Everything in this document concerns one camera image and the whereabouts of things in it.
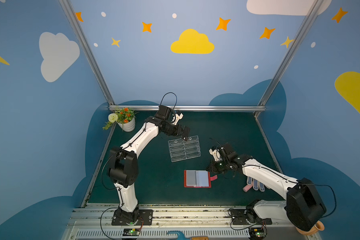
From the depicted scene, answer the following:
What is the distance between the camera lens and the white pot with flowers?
1001 mm

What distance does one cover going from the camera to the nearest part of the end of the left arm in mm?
665

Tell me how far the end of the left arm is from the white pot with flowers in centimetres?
35
